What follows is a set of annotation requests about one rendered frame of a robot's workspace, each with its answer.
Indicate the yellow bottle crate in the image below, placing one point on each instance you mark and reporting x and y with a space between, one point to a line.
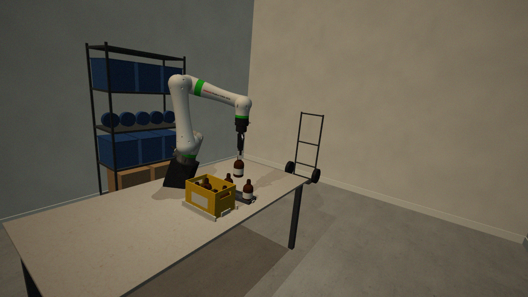
209 201

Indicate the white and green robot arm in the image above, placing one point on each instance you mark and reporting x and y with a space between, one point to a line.
188 142

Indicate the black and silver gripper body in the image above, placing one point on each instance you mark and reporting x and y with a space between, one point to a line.
241 130

